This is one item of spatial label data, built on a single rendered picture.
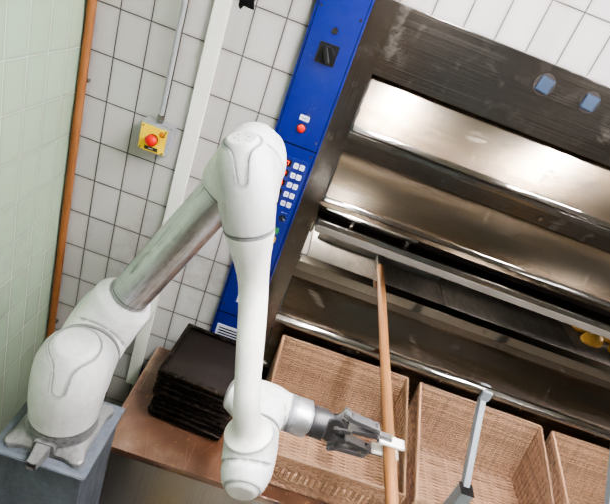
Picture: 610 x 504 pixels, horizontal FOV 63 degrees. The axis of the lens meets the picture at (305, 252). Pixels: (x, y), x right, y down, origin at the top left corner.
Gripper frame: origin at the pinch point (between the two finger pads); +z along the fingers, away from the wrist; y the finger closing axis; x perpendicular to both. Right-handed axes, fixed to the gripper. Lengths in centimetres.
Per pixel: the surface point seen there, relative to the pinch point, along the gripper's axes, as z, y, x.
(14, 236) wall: -123, 13, -47
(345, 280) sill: -13, 3, -77
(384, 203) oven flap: -12, -32, -76
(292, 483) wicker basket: -9, 58, -28
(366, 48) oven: -37, -76, -76
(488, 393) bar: 37, 2, -38
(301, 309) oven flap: -24, 21, -75
